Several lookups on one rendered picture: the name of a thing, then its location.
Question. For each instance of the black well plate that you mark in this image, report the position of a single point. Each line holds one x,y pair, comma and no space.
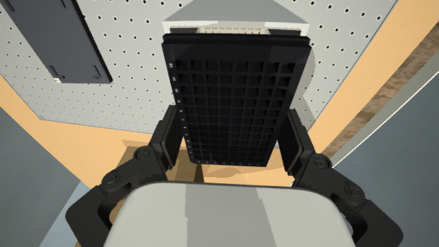
228,119

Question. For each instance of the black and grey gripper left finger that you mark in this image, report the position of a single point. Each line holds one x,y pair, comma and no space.
88,217

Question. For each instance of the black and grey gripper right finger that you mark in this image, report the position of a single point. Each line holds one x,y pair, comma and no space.
311,170

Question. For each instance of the white well plate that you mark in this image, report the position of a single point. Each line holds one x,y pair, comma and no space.
232,30

